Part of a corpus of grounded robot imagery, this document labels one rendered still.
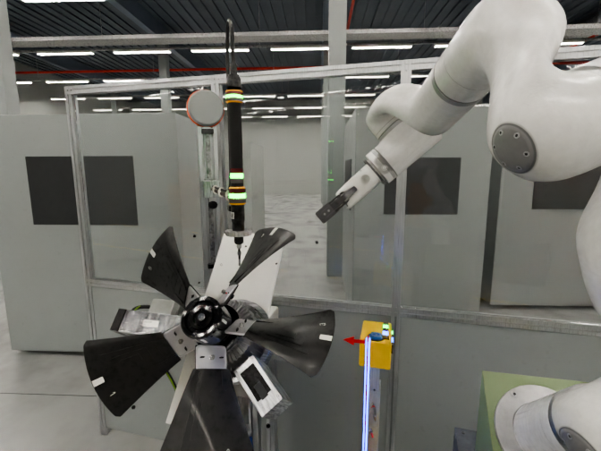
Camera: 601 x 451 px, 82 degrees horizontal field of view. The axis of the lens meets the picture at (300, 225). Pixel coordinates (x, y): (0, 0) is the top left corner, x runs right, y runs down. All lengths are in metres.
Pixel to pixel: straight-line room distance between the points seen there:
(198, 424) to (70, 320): 2.78
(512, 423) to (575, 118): 0.71
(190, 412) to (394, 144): 0.79
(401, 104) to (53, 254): 3.21
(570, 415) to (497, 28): 0.48
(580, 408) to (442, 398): 1.32
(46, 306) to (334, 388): 2.66
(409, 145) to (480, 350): 1.17
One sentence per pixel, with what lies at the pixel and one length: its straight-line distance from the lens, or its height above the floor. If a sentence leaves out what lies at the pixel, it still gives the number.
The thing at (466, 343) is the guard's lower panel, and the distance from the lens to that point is 1.75.
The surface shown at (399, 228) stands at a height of 1.36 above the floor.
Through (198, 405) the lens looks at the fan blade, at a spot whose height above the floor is 1.04.
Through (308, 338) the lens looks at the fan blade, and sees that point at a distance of 0.94.
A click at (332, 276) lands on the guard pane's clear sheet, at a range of 1.66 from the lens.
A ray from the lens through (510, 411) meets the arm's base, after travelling 0.97.
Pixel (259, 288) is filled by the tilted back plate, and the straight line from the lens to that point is 1.29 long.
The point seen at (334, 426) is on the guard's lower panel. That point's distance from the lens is 2.01.
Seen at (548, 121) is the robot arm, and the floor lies 1.66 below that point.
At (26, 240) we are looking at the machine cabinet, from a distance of 3.68.
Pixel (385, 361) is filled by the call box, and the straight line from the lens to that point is 1.22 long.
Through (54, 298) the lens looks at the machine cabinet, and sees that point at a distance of 3.68.
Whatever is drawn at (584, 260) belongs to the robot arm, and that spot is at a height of 1.51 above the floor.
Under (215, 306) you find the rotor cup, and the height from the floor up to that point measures 1.25.
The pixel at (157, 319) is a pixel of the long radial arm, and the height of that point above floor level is 1.13.
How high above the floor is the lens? 1.62
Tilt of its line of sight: 9 degrees down
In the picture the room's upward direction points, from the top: straight up
